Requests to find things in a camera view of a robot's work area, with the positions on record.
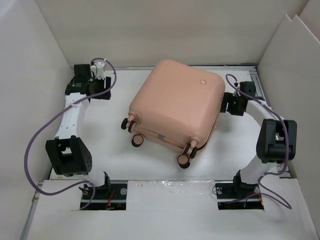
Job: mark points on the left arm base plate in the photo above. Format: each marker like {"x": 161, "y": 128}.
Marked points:
{"x": 114, "y": 200}

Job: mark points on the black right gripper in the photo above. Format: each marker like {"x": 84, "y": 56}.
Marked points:
{"x": 227, "y": 98}

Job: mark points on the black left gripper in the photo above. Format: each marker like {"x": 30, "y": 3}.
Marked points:
{"x": 105, "y": 83}

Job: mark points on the pink hard-shell suitcase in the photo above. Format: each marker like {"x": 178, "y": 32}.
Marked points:
{"x": 177, "y": 106}

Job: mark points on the white foam board front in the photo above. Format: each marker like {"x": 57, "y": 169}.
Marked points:
{"x": 173, "y": 210}

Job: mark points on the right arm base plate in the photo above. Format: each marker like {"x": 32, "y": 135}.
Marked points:
{"x": 237, "y": 200}

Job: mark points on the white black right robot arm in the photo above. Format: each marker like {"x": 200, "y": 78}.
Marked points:
{"x": 276, "y": 143}

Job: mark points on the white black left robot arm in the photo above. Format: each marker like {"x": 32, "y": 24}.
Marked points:
{"x": 67, "y": 152}

